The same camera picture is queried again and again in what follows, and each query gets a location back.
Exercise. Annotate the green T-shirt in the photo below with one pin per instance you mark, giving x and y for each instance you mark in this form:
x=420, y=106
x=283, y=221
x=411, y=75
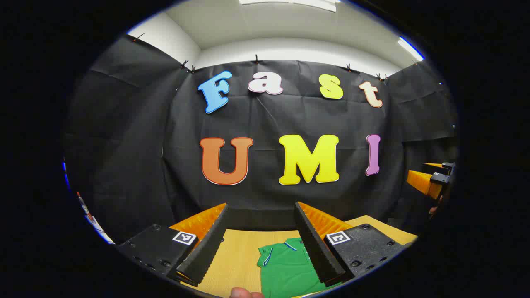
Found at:
x=285, y=269

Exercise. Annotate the ceiling light panel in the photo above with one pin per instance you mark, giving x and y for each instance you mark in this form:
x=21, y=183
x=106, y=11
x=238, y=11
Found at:
x=290, y=3
x=410, y=49

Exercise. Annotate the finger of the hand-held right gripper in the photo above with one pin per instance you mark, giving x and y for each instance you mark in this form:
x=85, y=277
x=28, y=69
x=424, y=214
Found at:
x=445, y=167
x=422, y=182

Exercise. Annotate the white and red object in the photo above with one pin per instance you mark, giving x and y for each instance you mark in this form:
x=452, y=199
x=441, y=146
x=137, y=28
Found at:
x=96, y=225

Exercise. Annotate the row of black cloth clips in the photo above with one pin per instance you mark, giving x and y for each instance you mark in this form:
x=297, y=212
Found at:
x=256, y=59

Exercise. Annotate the black backdrop cloth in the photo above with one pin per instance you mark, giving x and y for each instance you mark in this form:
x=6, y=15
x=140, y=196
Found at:
x=265, y=116

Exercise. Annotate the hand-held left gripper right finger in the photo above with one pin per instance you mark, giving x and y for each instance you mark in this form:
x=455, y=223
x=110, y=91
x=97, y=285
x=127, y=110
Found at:
x=316, y=248

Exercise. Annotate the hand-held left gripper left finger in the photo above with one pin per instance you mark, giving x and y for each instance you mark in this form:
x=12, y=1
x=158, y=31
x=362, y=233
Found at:
x=207, y=248

